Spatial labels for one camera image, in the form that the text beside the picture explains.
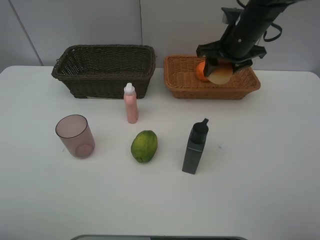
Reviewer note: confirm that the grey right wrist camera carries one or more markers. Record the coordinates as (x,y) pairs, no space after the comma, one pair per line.
(230,15)

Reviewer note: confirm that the dark brown wicker basket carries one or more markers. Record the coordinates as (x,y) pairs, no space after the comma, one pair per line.
(103,71)

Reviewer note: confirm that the translucent pink plastic cup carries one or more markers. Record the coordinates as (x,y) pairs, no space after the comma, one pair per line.
(76,135)

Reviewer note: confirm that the red yellow peach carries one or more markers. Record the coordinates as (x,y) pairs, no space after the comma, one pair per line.
(221,75)

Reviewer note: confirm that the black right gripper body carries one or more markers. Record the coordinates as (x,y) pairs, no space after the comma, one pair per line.
(234,47)

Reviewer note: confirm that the pink bottle white cap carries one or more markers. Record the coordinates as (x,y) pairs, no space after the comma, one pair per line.
(130,100)

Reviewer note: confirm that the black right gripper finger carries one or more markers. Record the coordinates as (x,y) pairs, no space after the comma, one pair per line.
(236,67)
(211,64)

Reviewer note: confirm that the green lime fruit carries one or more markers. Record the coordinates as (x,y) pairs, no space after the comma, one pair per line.
(144,146)

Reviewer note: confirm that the orange mandarin fruit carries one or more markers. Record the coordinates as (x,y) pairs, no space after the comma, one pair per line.
(199,71)

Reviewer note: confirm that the light orange wicker basket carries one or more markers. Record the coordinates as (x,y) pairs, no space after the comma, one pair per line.
(180,78)

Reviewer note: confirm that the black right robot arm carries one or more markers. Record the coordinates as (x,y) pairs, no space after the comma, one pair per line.
(245,26)

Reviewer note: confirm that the black rectangular bottle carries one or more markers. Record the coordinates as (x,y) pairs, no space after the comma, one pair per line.
(195,146)

